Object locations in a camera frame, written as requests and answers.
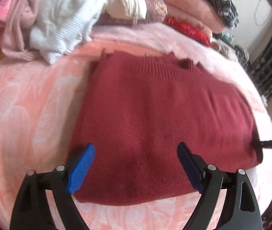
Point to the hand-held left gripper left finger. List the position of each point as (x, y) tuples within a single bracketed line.
[(82, 167)]

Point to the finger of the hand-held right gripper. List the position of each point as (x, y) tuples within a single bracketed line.
[(265, 144)]

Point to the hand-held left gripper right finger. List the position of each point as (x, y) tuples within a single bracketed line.
[(190, 170)]

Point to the dark red knitted sweater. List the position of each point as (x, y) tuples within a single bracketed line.
[(162, 124)]

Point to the dark patterned curtain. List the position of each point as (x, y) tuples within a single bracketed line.
[(270, 62)]

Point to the pink patterned blanket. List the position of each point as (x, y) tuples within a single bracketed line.
[(30, 112)]

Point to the beige slipper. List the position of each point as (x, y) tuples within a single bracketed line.
[(221, 48)]

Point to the red fuzzy cloth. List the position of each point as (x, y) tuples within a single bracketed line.
[(191, 30)]

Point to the dark plaid garment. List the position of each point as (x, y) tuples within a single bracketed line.
[(219, 0)]

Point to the white ribbed garment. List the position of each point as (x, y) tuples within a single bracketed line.
[(61, 19)]

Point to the mauve pink garment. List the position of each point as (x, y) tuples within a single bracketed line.
[(20, 21)]

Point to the purple floral pillow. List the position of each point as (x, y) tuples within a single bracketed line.
[(156, 6)]

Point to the cream garment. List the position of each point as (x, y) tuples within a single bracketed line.
[(126, 4)]

